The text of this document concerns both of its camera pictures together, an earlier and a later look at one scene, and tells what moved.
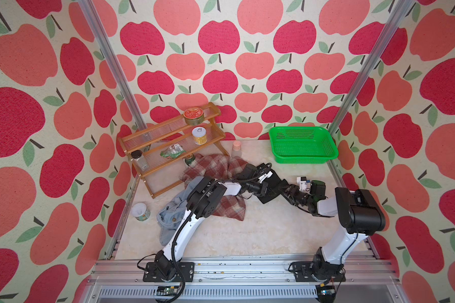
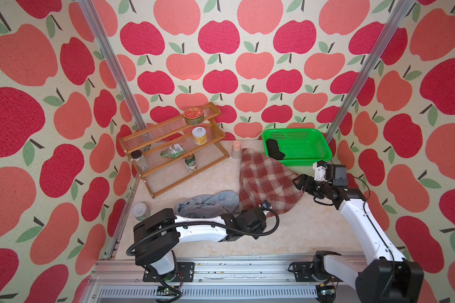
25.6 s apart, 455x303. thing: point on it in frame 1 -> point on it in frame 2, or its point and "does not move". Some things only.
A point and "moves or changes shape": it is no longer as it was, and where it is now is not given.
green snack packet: (172, 151) does not move
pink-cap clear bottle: (236, 149) does not move
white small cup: (140, 211) does not move
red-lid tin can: (193, 116) does not move
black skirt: (275, 185) -> (273, 149)
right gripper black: (292, 195) -> (303, 178)
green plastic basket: (303, 144) moves or changes shape
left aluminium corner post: (90, 6) does not move
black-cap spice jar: (137, 155) does not move
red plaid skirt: (218, 167) -> (266, 184)
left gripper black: (263, 189) -> (263, 226)
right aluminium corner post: (398, 15) does not move
